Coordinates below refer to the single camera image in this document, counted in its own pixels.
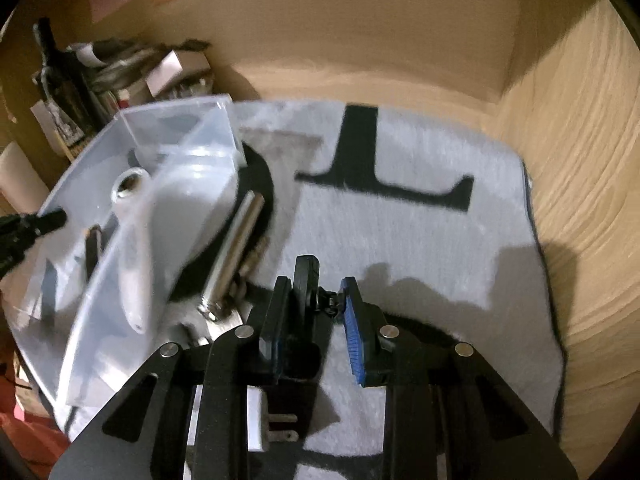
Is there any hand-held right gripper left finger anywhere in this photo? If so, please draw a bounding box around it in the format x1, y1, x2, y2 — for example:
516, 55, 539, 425
48, 276, 293, 480

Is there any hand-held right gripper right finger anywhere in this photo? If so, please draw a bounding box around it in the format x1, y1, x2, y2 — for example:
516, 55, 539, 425
340, 276, 581, 480

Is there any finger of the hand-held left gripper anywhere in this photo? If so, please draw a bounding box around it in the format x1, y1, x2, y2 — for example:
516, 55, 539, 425
0, 209, 68, 281

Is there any black rectangular block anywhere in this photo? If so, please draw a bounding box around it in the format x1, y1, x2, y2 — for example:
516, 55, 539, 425
280, 255, 337, 381

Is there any clear plastic divided box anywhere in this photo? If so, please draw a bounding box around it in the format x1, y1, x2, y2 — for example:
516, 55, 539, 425
9, 94, 247, 412

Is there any white paper roll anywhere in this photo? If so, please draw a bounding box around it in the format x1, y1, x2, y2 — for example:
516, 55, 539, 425
0, 142, 52, 212

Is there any long silver bolt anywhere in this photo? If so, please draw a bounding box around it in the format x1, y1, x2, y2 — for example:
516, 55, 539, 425
197, 191, 267, 322

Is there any white plug adapter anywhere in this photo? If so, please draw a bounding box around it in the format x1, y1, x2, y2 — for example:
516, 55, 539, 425
190, 385, 301, 457

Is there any white plastic tool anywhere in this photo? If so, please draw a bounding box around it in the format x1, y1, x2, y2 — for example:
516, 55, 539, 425
109, 167, 154, 336

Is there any grey mat with black letters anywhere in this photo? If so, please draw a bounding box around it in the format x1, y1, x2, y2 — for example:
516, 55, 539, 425
50, 101, 567, 480

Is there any dark cluttered pile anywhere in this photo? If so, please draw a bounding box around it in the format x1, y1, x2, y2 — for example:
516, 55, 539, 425
30, 17, 151, 147

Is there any white cardboard box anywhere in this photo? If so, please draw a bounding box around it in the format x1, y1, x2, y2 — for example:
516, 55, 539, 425
144, 50, 213, 100

